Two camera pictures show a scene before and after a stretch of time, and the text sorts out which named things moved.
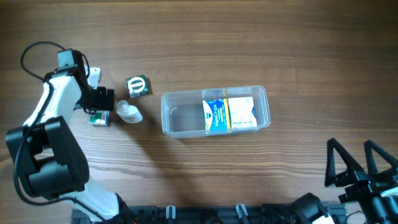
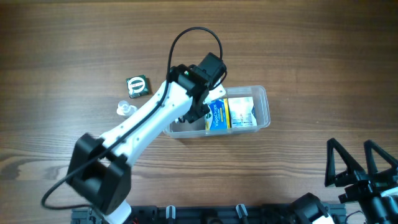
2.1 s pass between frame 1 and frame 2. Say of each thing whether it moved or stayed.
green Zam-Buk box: stayed
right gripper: stayed
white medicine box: stayed
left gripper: moved
